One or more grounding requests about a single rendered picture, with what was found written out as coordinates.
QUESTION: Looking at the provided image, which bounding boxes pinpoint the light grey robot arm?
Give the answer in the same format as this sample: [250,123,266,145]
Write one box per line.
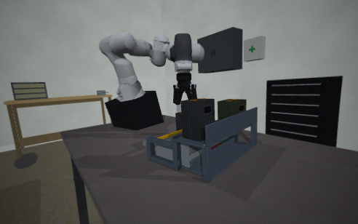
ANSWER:
[99,33,204,102]

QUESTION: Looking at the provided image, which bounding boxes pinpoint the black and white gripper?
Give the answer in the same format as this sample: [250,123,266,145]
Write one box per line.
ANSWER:
[173,72,197,113]

